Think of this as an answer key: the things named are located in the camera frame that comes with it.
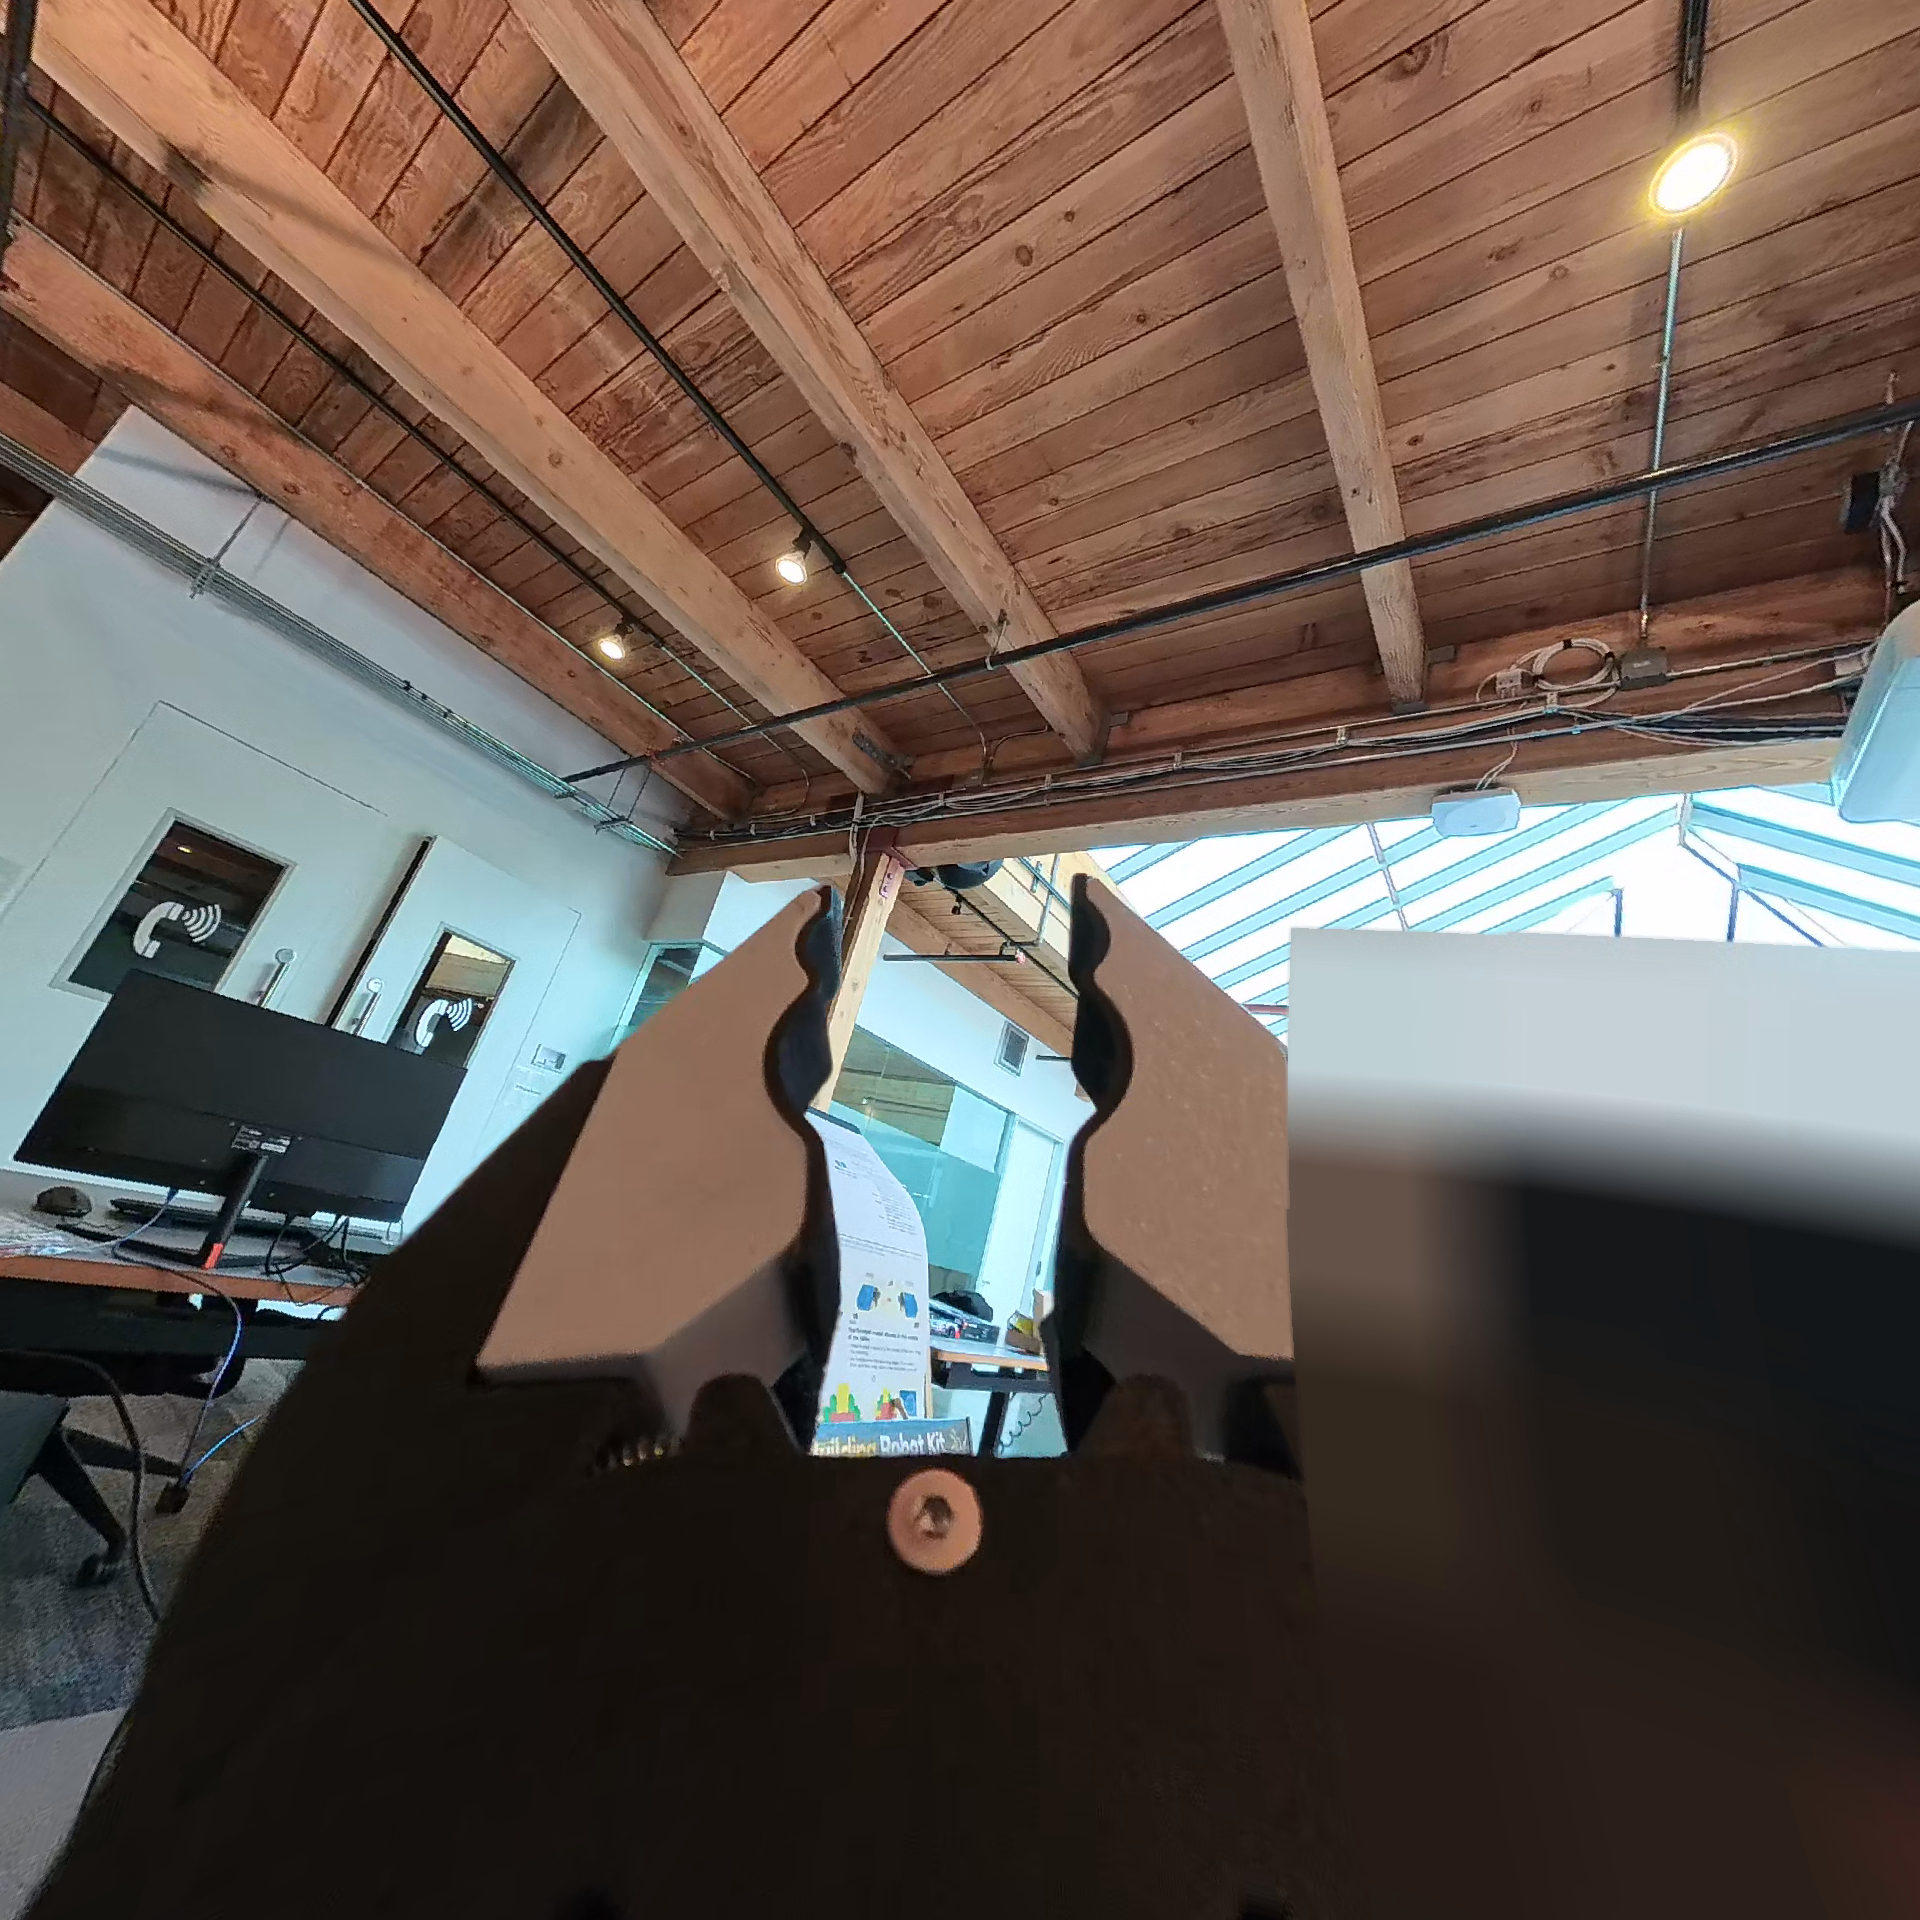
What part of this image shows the blue cable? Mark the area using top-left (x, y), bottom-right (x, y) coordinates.
top-left (157, 1290), bottom-right (250, 1509)

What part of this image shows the wooden post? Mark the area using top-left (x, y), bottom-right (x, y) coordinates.
top-left (825, 832), bottom-right (902, 1082)

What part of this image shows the black hanging pipe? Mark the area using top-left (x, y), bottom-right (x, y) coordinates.
top-left (0, 0), bottom-right (38, 256)

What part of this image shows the cluttered office desk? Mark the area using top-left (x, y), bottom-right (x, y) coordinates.
top-left (928, 1288), bottom-right (1052, 1457)

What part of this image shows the glass skylight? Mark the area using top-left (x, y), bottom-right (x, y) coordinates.
top-left (1089, 786), bottom-right (1920, 1037)

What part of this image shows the black lighting track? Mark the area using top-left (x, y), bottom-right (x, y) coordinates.
top-left (346, 0), bottom-right (846, 577)

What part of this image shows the wooden office desk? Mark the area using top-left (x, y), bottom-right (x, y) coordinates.
top-left (0, 1168), bottom-right (377, 1321)

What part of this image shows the round ceiling light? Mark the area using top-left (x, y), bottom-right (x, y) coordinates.
top-left (1641, 128), bottom-right (1744, 224)

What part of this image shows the black computer monitor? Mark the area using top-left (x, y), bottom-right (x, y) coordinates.
top-left (12, 968), bottom-right (472, 1262)

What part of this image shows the long black ceiling pipe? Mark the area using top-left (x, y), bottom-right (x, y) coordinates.
top-left (558, 397), bottom-right (1920, 784)

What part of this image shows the white coiled cable bundle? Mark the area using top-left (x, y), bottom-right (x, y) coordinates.
top-left (1477, 638), bottom-right (1622, 707)

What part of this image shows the white printed instruction sheet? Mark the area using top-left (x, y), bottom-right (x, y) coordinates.
top-left (816, 1118), bottom-right (933, 1426)

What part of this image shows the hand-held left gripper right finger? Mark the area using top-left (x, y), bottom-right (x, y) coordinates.
top-left (1042, 873), bottom-right (1296, 1466)

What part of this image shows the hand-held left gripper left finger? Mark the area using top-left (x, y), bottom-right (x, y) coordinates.
top-left (478, 885), bottom-right (846, 1450)

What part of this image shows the white door with phone sign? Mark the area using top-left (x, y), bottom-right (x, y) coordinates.
top-left (329, 836), bottom-right (585, 1070)
top-left (53, 705), bottom-right (394, 1022)

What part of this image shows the black office chair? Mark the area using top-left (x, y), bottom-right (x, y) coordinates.
top-left (0, 1350), bottom-right (168, 1593)

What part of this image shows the grey wire cable tray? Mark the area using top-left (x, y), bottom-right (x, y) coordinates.
top-left (0, 435), bottom-right (681, 857)

